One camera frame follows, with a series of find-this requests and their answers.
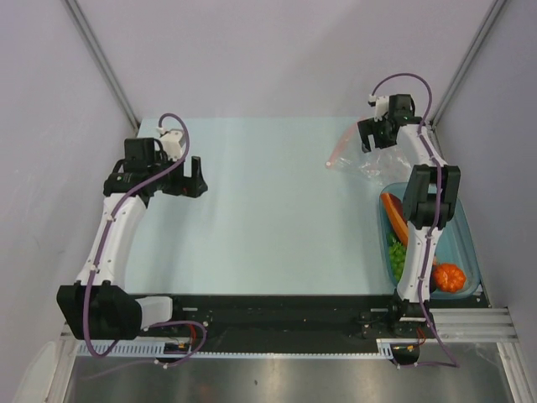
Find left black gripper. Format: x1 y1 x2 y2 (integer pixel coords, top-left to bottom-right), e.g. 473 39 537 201
149 150 206 198

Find clear zip top bag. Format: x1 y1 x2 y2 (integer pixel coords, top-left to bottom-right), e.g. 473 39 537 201
325 123 412 186

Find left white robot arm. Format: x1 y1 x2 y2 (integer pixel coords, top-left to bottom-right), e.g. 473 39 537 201
56 129 208 341

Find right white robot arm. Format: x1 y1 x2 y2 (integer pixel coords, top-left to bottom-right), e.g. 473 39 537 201
357 94 461 337

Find blue plastic food tray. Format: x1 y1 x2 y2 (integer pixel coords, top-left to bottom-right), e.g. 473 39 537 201
378 183 481 300

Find green toy grapes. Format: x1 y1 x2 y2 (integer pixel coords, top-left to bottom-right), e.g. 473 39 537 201
387 233 407 282

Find orange toy pumpkin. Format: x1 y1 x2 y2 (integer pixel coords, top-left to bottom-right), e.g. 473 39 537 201
432 264 467 293

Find dark purple toy fruit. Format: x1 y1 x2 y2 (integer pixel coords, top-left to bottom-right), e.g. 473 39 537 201
429 272 438 293

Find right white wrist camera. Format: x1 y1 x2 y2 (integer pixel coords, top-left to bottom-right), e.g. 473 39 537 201
368 94 389 122

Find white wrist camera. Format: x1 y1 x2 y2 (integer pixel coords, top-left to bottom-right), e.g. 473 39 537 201
368 94 389 122
157 128 185 162

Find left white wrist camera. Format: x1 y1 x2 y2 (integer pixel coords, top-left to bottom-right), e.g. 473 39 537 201
157 128 185 162

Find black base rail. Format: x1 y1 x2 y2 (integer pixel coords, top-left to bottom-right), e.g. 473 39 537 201
133 293 492 364

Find white slotted cable duct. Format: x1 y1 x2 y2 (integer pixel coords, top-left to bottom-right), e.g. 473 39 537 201
75 338 398 360

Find aluminium frame profile right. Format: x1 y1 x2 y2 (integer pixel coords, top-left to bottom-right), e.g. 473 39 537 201
431 308 536 402

